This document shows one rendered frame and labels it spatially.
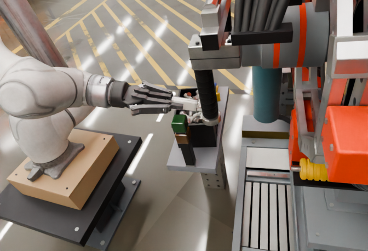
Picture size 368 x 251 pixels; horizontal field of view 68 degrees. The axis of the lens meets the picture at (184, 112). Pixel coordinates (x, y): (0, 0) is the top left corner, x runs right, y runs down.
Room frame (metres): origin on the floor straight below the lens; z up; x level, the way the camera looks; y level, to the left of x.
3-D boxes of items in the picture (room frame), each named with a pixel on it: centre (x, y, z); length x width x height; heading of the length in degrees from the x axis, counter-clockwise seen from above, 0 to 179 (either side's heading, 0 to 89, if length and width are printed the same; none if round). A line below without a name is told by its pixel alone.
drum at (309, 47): (0.54, -0.27, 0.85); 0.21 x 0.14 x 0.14; 67
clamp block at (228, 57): (0.43, -0.09, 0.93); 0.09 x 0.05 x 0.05; 67
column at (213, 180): (0.78, -0.07, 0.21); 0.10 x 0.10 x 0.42; 67
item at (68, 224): (0.82, 0.56, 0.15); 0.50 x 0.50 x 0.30; 61
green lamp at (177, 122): (0.57, 0.02, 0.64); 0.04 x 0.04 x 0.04; 67
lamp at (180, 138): (0.57, 0.02, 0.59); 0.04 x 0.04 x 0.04; 67
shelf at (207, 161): (0.75, -0.06, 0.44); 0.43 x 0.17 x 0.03; 157
